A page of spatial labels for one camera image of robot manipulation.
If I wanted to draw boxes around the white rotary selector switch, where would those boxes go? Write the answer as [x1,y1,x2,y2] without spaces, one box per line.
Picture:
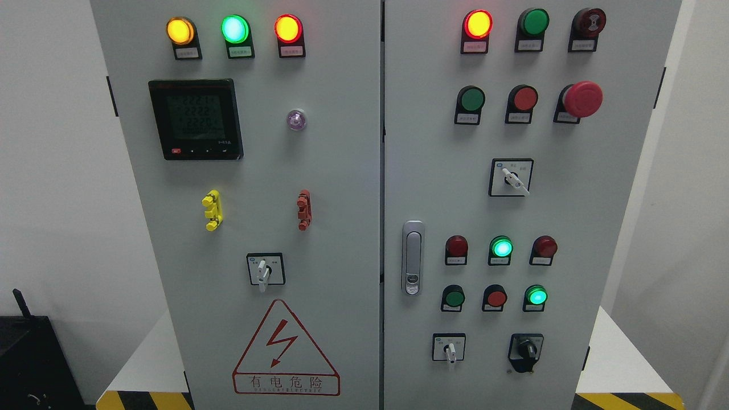
[245,252,286,293]

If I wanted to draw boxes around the yellow indicator light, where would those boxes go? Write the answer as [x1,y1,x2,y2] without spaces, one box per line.
[166,16,202,60]

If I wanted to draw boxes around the red terminal connector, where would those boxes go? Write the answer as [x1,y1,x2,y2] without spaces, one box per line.
[297,189,313,231]

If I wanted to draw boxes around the dark red indicator left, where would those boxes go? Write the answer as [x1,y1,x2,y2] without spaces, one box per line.
[444,235,469,267]

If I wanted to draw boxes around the dark red indicator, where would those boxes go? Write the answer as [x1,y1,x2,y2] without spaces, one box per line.
[444,235,469,267]
[529,235,558,267]

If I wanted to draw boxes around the small clear purple lamp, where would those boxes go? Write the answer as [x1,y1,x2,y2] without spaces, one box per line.
[286,109,307,132]

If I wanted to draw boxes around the left grey cabinet door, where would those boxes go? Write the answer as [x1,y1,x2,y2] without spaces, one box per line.
[91,1,381,409]

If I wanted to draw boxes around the grey cabinet door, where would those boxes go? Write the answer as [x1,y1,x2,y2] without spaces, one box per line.
[91,1,381,409]
[383,1,681,409]

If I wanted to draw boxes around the lit green indicator middle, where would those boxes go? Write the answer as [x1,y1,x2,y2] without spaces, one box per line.
[488,235,513,267]

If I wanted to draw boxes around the green push button second row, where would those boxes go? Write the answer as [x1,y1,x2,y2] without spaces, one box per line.
[454,85,485,125]

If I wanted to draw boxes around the yellow terminal connector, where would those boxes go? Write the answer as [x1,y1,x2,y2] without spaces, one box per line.
[201,190,223,232]

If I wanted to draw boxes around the red push button lower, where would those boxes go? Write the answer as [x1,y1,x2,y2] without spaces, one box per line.
[481,284,508,312]

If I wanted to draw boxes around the right grey cabinet door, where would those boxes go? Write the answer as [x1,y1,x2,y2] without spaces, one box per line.
[383,1,681,409]

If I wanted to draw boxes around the red electric warning sticker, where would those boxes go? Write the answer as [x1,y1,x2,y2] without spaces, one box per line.
[232,299,341,396]

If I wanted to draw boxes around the dark red indicator right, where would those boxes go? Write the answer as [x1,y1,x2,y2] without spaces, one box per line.
[529,235,558,267]

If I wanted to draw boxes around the black digital power meter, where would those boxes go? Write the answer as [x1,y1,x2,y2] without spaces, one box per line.
[148,79,244,161]

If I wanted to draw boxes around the red push button second row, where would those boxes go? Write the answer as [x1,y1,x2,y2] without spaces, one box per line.
[505,85,538,124]

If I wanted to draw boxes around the red indicator light top left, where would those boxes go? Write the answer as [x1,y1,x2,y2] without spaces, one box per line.
[274,14,306,58]

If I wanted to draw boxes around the lit green push button lower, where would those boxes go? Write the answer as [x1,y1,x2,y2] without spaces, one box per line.
[522,284,548,312]

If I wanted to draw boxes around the red lit indicator right door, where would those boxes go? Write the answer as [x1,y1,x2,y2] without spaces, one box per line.
[460,9,494,55]

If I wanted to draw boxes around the green indicator light top left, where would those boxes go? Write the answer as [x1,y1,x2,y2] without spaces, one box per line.
[221,15,255,59]

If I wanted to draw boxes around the green push button top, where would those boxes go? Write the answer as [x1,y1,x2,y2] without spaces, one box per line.
[514,8,550,54]

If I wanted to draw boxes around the red emergency stop button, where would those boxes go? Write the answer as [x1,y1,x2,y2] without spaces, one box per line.
[554,81,603,124]

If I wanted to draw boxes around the dark red buzzer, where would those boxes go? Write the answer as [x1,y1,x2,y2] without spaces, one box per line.
[568,8,607,54]

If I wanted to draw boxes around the white platform hazard stripes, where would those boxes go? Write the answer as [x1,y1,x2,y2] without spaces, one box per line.
[95,309,685,409]

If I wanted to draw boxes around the black box with antenna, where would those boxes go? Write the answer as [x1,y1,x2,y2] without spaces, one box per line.
[1,289,85,409]

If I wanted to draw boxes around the silver door handle lock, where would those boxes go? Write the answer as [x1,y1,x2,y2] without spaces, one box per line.
[401,220,424,296]

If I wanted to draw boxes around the upper right white selector switch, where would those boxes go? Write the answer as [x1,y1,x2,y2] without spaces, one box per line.
[489,158,534,197]

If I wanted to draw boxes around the lower white selector switch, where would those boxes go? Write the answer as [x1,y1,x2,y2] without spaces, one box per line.
[432,333,466,366]

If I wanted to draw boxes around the black rotary knob switch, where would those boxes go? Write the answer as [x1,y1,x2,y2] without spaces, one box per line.
[507,333,544,374]

